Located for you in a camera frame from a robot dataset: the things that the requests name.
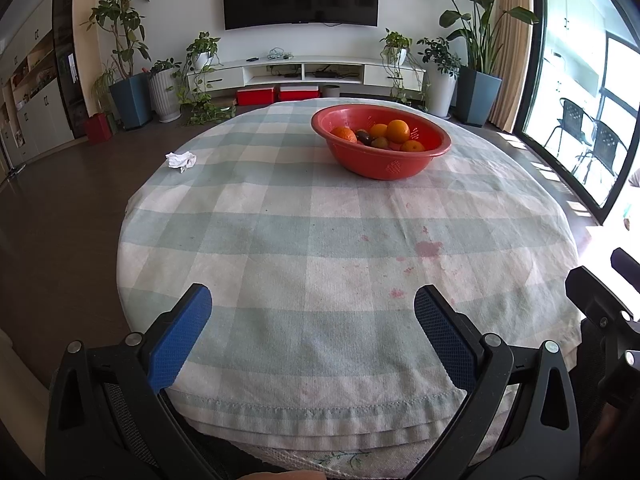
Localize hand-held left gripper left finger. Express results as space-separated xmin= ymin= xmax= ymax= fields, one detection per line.
xmin=45 ymin=283 xmax=221 ymax=480

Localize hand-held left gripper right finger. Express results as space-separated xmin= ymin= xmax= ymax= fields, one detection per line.
xmin=400 ymin=284 xmax=582 ymax=480

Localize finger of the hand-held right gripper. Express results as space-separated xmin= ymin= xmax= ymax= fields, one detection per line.
xmin=611 ymin=247 xmax=640 ymax=291
xmin=565 ymin=266 xmax=632 ymax=328

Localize red plastic colander bowl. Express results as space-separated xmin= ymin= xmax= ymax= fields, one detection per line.
xmin=311 ymin=105 xmax=453 ymax=181

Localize white floral under cloth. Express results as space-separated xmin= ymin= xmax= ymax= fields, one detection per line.
xmin=190 ymin=425 xmax=496 ymax=478

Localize green white checkered tablecloth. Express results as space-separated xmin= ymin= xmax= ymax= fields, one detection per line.
xmin=116 ymin=100 xmax=588 ymax=453

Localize crumpled white tissue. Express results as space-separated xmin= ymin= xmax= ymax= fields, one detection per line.
xmin=166 ymin=151 xmax=198 ymax=173

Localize large-leaf plant blue pot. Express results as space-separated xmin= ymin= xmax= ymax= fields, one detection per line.
xmin=412 ymin=0 xmax=540 ymax=128

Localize red floor container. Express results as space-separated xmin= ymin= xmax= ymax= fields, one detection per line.
xmin=82 ymin=112 xmax=113 ymax=145

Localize beige curtain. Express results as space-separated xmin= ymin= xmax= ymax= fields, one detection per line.
xmin=487 ymin=0 xmax=538 ymax=133

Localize tall tree plant blue pot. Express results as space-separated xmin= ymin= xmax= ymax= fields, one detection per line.
xmin=80 ymin=0 xmax=153 ymax=130

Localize plant in white ribbed pot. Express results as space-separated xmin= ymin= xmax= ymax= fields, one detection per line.
xmin=147 ymin=58 xmax=183 ymax=123

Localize bushy plant tall white pot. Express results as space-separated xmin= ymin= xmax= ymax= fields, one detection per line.
xmin=417 ymin=36 xmax=462 ymax=120

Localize white balcony cabinets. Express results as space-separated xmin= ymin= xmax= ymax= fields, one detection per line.
xmin=542 ymin=0 xmax=616 ymax=101

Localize red storage box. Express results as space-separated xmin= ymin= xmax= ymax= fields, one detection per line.
xmin=236 ymin=86 xmax=277 ymax=107
xmin=278 ymin=85 xmax=320 ymax=102

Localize white television cabinet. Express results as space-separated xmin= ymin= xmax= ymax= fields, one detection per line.
xmin=186 ymin=56 xmax=427 ymax=92

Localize dark tall cabinet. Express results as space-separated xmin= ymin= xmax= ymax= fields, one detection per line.
xmin=52 ymin=0 xmax=93 ymax=138

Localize trailing pothos plant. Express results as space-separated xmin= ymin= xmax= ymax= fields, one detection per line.
xmin=170 ymin=31 xmax=238 ymax=127
xmin=378 ymin=28 xmax=431 ymax=111

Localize black sliding door frame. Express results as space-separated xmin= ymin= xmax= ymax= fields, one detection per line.
xmin=517 ymin=0 xmax=640 ymax=221

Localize beige wall cabinet unit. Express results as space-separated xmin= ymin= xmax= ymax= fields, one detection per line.
xmin=0 ymin=0 xmax=76 ymax=166

